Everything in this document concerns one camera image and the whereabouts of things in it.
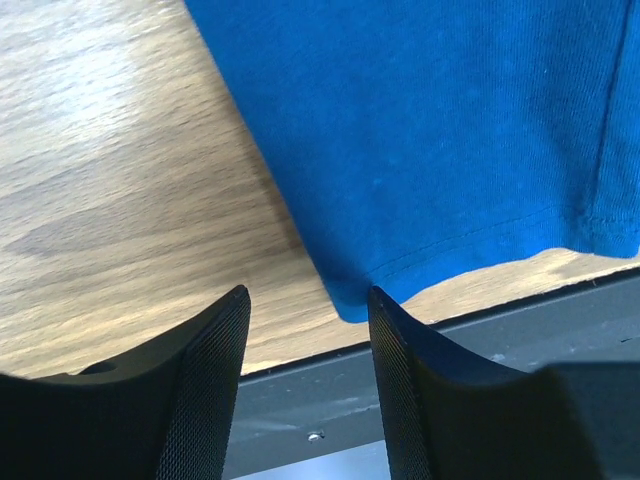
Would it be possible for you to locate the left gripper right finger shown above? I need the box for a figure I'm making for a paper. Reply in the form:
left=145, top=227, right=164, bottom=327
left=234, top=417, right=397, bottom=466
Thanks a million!
left=368, top=288, right=639, bottom=479

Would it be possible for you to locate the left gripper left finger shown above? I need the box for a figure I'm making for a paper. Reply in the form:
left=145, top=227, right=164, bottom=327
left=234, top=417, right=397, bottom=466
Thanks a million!
left=1, top=286, right=251, bottom=479

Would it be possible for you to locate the dark blue t-shirt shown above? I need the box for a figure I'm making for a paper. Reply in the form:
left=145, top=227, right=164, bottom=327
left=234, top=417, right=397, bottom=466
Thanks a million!
left=187, top=1, right=639, bottom=322

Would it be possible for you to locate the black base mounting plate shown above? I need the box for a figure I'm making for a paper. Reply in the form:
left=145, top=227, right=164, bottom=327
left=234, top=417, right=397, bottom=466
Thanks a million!
left=224, top=269, right=639, bottom=479

